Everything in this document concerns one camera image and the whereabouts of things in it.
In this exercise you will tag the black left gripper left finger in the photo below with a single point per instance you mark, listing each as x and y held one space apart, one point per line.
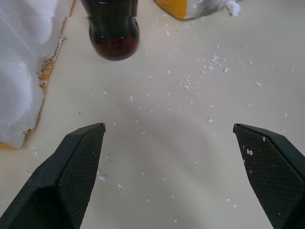
71 181

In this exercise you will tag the dark cola bottle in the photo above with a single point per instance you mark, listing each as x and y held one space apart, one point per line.
114 33

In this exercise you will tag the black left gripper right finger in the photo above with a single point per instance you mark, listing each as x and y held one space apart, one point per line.
271 176

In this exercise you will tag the yellow and white bag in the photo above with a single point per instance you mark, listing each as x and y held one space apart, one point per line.
188 8

